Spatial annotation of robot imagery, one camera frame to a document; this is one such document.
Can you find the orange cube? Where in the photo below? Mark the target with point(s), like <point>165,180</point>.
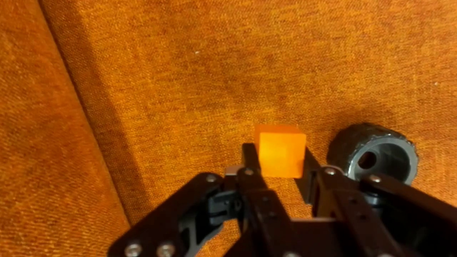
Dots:
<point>282,151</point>

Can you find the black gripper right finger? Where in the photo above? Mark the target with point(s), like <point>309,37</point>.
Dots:
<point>390,218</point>

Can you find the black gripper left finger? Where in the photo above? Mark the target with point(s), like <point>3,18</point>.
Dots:
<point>191,218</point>

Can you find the orange fabric couch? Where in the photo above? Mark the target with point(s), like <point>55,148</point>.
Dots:
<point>191,71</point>

